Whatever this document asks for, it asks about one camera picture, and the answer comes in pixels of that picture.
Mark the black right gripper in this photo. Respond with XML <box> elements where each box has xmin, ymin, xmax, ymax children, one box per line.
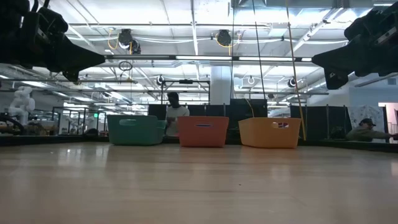
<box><xmin>311</xmin><ymin>2</ymin><xmax>398</xmax><ymax>90</ymax></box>

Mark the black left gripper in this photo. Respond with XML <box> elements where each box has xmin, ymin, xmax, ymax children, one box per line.
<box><xmin>0</xmin><ymin>0</ymin><xmax>106</xmax><ymax>83</ymax></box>

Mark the white patterned cloth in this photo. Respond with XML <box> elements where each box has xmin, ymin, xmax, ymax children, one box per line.
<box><xmin>347</xmin><ymin>105</ymin><xmax>387</xmax><ymax>143</ymax></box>

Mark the white humanoid robot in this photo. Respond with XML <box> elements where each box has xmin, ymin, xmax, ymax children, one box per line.
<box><xmin>7</xmin><ymin>86</ymin><xmax>36</xmax><ymax>125</ymax></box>

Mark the person with cap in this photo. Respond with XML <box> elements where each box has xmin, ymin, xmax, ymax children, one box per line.
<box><xmin>345</xmin><ymin>118</ymin><xmax>398</xmax><ymax>142</ymax></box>

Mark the teal plastic bin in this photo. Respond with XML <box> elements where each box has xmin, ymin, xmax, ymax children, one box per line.
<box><xmin>106</xmin><ymin>114</ymin><xmax>167</xmax><ymax>146</ymax></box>

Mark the yellow plastic bin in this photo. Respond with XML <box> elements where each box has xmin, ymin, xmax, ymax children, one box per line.
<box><xmin>238</xmin><ymin>116</ymin><xmax>302</xmax><ymax>149</ymax></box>

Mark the black screen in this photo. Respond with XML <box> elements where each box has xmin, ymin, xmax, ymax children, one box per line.
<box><xmin>229</xmin><ymin>98</ymin><xmax>268</xmax><ymax>119</ymax></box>

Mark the orange plastic bin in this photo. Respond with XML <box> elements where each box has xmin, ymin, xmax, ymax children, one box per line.
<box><xmin>177</xmin><ymin>116</ymin><xmax>230</xmax><ymax>148</ymax></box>

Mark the yellow cable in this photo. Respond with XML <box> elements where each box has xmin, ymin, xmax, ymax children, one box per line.
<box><xmin>285</xmin><ymin>0</ymin><xmax>307</xmax><ymax>141</ymax></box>

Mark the black hanging cable ring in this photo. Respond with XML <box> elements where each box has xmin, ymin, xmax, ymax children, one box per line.
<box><xmin>118</xmin><ymin>60</ymin><xmax>134</xmax><ymax>72</ymax></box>

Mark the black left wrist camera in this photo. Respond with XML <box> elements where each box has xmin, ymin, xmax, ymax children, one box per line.
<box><xmin>37</xmin><ymin>6</ymin><xmax>69</xmax><ymax>34</ymax></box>

